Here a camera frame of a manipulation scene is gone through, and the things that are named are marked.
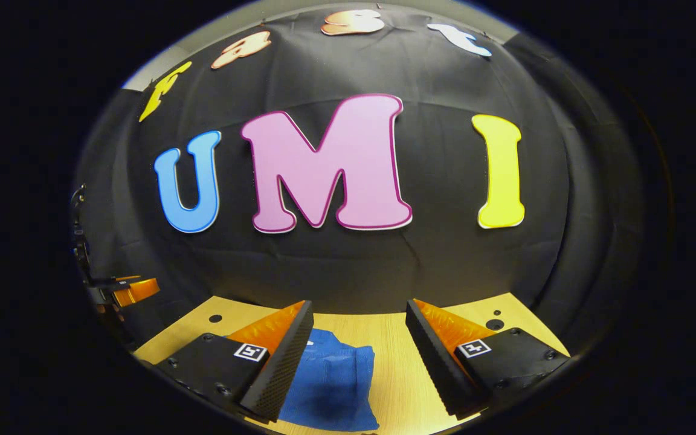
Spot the blue corduroy jacket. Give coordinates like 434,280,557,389
279,328,380,432

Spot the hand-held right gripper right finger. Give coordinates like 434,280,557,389
405,298,571,419

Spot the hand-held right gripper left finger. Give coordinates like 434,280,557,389
164,300,315,422

